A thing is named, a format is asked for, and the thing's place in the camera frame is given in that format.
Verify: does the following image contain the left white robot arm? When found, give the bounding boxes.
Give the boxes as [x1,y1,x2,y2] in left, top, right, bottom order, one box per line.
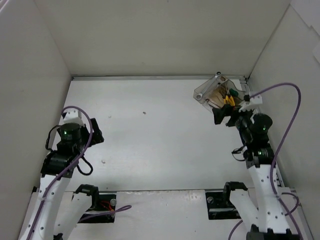
[21,117,104,240]

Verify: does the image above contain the green handled screwdriver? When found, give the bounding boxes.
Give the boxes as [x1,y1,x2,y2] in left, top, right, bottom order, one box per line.
[228,88,239,97]

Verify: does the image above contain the large silver ratchet wrench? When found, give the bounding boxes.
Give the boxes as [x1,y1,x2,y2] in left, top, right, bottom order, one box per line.
[196,71,221,100]

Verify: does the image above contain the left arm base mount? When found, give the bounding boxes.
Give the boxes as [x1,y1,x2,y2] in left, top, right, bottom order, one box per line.
[75,184,117,224]

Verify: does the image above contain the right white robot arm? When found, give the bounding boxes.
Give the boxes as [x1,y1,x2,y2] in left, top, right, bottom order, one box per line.
[212,104,301,240]

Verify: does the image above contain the clear plastic organizer container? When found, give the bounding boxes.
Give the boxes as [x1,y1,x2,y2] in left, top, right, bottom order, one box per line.
[193,71,248,111]

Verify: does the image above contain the yellow side cutter pliers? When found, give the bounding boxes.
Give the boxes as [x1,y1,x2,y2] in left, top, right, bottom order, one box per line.
[217,85,228,102]

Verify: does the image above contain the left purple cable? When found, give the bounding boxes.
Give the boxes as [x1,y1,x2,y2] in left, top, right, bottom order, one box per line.
[24,106,133,240]

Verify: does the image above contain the dark hex key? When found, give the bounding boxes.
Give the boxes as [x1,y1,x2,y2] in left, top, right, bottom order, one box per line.
[207,91,225,109]

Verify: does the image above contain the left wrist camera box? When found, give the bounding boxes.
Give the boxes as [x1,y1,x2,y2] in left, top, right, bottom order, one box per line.
[62,110,84,126]

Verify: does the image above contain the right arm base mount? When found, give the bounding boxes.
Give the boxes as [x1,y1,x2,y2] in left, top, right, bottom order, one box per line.
[205,181,248,220]

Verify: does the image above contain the purple cable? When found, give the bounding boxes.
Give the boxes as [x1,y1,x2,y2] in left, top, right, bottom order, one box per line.
[227,83,305,240]
[24,106,133,240]

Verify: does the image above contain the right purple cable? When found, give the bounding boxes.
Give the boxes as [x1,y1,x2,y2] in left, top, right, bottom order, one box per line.
[227,83,305,240]

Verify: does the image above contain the yellow needle nose pliers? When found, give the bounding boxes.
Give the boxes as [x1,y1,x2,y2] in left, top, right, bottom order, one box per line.
[223,94,236,107]

